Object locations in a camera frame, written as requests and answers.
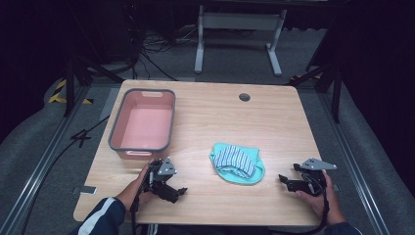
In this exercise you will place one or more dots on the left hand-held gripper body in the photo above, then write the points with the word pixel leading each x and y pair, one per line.
pixel 163 169

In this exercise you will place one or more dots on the white metal desk frame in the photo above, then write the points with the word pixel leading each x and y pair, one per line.
pixel 239 21

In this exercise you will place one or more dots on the person's left hand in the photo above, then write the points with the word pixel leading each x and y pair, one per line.
pixel 138 189

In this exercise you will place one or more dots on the black tripod stand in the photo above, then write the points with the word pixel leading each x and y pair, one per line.
pixel 336 91
pixel 70 84

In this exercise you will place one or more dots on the pink basin with grey rim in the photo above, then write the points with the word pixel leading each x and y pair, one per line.
pixel 147 125

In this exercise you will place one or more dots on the person's right hand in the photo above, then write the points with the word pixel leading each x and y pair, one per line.
pixel 321 204

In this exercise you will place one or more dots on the aluminium floor rail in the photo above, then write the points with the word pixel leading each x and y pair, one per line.
pixel 39 169
pixel 355 169

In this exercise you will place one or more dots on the teal striped baby garment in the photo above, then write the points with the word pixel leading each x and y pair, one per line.
pixel 235 160

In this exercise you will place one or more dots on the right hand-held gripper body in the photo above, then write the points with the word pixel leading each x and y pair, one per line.
pixel 311 178

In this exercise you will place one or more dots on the black tape cross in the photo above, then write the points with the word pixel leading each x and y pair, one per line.
pixel 81 137

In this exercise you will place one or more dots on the yellow black hazard tape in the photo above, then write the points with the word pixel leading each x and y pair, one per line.
pixel 57 96

